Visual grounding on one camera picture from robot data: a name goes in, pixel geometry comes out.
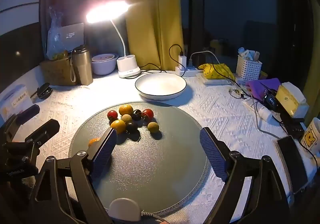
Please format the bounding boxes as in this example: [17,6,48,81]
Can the clear plastic bag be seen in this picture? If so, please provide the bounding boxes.
[46,6,70,61]

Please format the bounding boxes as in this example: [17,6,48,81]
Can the white plastic basket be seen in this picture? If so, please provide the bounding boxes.
[236,54,262,79]

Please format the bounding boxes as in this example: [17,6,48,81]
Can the purple cloth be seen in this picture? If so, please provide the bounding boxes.
[245,78,282,99]

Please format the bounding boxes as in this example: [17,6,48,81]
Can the white power strip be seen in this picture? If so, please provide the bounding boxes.
[175,65,204,77]

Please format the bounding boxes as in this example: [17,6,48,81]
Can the smartphone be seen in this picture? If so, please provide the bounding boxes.
[276,135,308,194]

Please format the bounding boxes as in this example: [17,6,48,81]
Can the pale bowl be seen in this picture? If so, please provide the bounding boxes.
[91,53,119,76]

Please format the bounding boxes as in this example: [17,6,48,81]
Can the yellow sponge block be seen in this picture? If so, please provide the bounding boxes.
[275,81,310,118]

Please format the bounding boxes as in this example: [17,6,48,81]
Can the white flat box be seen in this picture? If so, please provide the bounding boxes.
[196,73,234,86]

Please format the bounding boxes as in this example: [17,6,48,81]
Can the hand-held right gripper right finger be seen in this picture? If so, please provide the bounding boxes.
[199,127,292,224]

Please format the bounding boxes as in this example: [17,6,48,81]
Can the white bear print mug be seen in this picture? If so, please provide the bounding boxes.
[299,117,320,159]

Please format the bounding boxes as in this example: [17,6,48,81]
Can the small keychain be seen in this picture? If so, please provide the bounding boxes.
[228,88,247,98]

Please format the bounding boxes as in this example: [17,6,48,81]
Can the black flat box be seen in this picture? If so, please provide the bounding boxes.
[279,111,305,139]

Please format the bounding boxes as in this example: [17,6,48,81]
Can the small orange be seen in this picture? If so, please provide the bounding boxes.
[110,119,127,134]
[119,104,133,116]

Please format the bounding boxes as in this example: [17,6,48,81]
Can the white textured tablecloth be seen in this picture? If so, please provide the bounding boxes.
[0,64,320,224]

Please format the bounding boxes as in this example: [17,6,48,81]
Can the black round object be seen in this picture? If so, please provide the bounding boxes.
[30,83,53,100]

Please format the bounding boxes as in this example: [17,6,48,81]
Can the yellow duck print bag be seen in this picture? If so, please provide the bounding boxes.
[199,63,236,82]

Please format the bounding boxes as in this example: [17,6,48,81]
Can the brown cardboard box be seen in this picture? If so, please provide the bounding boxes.
[40,55,79,86]

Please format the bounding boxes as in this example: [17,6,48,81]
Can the green curtain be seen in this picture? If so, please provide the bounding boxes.
[302,0,320,119]

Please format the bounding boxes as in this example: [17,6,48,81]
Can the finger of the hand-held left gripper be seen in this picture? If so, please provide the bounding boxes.
[3,104,41,129]
[15,118,60,162]

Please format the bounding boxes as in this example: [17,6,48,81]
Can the black cable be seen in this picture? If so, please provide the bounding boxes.
[125,44,186,81]

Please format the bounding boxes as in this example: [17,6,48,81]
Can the white printed box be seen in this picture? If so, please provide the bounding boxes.
[0,84,34,119]

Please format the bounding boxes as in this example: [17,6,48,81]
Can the white tube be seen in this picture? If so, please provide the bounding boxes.
[242,99,273,122]

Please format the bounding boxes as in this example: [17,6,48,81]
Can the steel tumbler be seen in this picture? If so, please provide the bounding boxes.
[70,45,94,86]

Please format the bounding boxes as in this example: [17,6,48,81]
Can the white plate with dark rim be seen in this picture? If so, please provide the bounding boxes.
[135,73,187,101]

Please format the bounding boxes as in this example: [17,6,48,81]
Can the white cable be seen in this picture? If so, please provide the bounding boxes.
[189,50,282,138]

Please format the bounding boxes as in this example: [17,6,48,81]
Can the white tubes in basket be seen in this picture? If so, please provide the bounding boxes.
[237,47,260,62]

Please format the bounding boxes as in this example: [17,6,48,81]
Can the grey cable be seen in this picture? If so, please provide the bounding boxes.
[140,210,170,224]

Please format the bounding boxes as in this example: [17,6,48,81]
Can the round grey mat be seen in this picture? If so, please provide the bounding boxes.
[68,100,210,216]

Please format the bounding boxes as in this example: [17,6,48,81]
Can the small black device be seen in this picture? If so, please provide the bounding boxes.
[264,90,279,112]

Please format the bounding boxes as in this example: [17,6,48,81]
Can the white desk lamp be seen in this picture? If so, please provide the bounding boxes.
[86,0,142,79]

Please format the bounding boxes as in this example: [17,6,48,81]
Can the dark grey card box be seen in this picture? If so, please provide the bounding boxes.
[60,23,85,51]

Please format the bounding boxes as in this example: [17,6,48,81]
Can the white round adapter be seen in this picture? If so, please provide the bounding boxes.
[108,198,142,222]

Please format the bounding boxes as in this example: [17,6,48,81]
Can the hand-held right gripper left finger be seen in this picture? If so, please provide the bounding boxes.
[34,127,118,224]

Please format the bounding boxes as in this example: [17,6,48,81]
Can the yellow curtain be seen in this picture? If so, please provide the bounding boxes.
[124,0,184,72]

